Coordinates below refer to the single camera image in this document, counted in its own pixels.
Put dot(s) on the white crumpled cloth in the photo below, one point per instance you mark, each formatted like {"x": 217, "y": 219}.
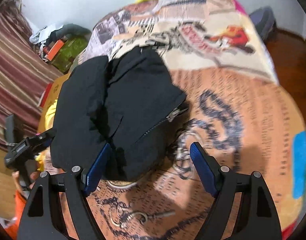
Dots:
{"x": 44, "y": 33}

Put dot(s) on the person's left hand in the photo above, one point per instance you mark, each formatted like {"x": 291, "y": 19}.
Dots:
{"x": 15, "y": 176}

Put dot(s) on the striped red curtain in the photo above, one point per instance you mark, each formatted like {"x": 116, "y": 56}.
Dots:
{"x": 23, "y": 74}

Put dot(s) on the dark green garment pile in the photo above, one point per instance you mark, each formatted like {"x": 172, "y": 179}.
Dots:
{"x": 67, "y": 30}

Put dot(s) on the yellow garment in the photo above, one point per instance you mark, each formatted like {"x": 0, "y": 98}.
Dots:
{"x": 44, "y": 156}

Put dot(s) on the newspaper print bed blanket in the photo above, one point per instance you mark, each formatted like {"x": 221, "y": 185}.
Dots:
{"x": 238, "y": 112}

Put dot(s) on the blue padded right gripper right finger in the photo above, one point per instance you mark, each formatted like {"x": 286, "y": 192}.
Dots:
{"x": 207, "y": 169}

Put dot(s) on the black zip jacket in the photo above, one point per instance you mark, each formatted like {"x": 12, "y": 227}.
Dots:
{"x": 129, "y": 103}

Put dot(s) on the brown cardboard box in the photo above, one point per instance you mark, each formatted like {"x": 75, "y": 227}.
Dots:
{"x": 54, "y": 94}

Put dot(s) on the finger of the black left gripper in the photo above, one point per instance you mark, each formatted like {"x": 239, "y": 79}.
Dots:
{"x": 45, "y": 137}

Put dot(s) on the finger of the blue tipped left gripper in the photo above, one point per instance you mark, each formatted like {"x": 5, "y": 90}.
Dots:
{"x": 43, "y": 145}

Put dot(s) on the green patterned box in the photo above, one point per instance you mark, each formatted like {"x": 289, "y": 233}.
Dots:
{"x": 68, "y": 52}

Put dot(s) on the orange sleeve forearm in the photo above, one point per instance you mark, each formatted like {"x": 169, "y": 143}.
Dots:
{"x": 20, "y": 202}

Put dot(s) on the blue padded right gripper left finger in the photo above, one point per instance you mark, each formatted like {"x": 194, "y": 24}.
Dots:
{"x": 91, "y": 176}

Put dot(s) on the orange box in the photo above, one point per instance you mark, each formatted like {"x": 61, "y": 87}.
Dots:
{"x": 52, "y": 49}

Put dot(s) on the red flat box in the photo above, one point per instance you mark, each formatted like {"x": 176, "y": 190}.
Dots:
{"x": 44, "y": 96}

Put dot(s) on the purple grey bag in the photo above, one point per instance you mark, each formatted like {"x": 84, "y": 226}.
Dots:
{"x": 264, "y": 22}

